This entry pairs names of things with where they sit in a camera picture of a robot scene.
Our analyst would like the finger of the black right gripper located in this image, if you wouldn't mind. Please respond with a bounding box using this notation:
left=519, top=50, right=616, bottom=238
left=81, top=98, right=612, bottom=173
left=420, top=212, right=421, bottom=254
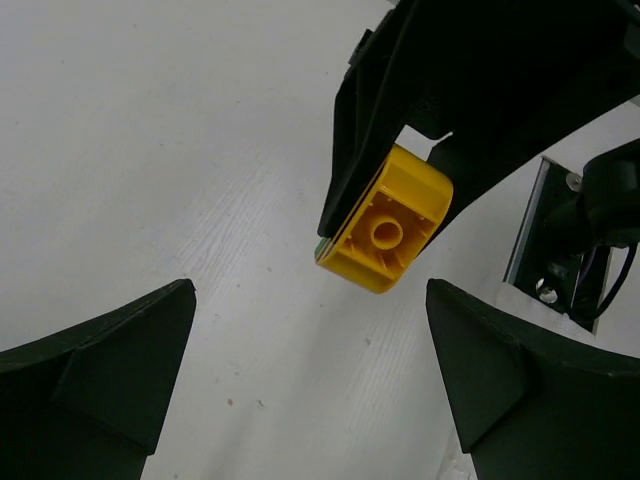
left=427, top=134, right=550, bottom=225
left=317, top=1, right=435, bottom=238

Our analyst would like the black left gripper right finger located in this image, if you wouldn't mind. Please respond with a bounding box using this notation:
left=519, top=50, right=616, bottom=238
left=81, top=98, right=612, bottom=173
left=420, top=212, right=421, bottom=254
left=426, top=279, right=639, bottom=479

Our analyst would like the yellow lego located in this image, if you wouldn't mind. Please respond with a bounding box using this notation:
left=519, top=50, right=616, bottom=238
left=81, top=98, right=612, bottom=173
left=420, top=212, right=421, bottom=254
left=314, top=145, right=454, bottom=294

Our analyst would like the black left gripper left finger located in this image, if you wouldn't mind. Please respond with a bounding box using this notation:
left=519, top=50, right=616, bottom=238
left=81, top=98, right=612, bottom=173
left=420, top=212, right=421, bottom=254
left=1, top=279, right=195, bottom=479

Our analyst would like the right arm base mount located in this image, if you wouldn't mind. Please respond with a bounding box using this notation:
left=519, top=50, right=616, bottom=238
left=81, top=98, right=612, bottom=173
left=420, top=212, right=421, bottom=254
left=505, top=140, right=639, bottom=332

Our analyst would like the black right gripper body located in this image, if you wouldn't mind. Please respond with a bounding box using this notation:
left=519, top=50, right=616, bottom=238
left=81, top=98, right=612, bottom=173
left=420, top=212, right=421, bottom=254
left=344, top=0, right=640, bottom=151

